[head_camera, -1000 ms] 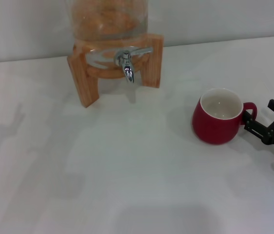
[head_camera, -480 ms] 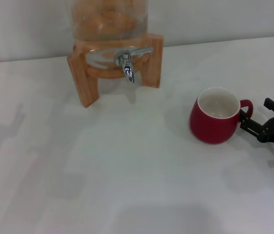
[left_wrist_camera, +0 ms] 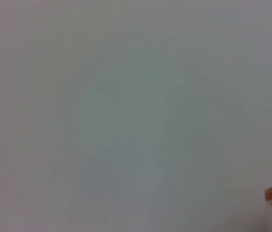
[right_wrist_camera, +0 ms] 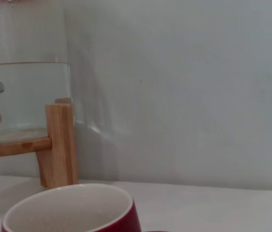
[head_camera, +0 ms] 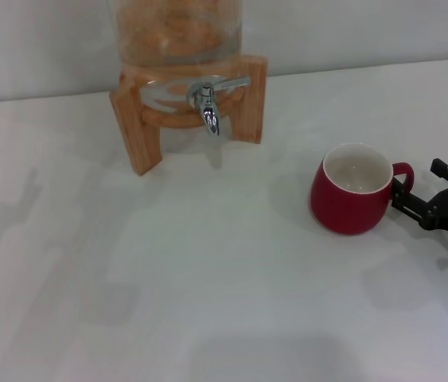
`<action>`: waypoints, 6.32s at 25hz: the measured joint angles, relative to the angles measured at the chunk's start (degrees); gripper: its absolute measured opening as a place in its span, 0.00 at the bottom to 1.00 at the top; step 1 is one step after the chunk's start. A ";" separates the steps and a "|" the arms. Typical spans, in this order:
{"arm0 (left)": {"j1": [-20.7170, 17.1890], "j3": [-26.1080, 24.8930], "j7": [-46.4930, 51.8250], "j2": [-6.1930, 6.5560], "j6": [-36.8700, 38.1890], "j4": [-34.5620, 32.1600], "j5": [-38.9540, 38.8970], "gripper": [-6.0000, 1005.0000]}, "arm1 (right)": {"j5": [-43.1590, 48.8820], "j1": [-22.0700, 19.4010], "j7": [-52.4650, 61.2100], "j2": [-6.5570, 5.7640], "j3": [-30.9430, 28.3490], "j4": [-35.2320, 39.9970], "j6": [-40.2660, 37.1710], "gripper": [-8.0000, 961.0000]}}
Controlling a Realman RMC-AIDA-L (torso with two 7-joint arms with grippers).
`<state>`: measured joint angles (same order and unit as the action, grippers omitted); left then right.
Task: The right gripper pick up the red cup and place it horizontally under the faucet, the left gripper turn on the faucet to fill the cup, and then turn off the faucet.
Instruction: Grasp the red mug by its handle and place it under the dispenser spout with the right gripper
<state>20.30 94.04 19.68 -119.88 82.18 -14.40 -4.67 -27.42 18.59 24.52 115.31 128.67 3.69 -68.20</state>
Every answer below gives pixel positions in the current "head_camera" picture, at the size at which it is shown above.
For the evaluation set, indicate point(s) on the red ceramic cup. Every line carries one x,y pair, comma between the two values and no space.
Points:
343,211

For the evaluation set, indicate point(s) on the chrome faucet with lever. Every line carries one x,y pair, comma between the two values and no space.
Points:
209,115

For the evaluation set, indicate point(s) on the wooden dispenser stand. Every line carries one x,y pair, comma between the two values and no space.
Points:
138,131

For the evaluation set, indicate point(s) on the glass beverage dispenser jar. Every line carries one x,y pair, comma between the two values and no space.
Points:
176,32

